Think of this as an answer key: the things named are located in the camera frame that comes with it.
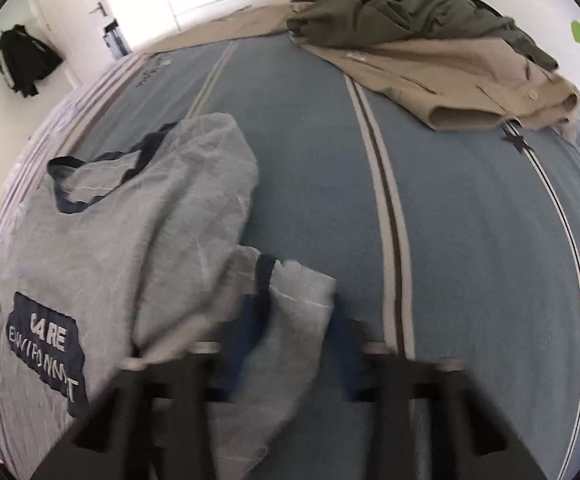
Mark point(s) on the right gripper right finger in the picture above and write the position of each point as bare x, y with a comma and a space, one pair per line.
469, 437

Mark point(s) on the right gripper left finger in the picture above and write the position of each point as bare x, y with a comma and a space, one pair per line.
155, 415

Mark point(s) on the grey striped t-shirt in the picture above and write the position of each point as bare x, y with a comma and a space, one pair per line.
139, 253

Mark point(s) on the striped blue bed sheet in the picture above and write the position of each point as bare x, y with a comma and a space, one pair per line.
448, 245

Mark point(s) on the beige trousers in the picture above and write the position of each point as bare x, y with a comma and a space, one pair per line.
450, 85

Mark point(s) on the white door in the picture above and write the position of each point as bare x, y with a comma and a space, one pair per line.
75, 28

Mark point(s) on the olive green garment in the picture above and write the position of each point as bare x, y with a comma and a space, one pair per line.
358, 24

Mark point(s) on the black jacket on wall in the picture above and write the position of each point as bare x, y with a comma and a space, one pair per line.
24, 60

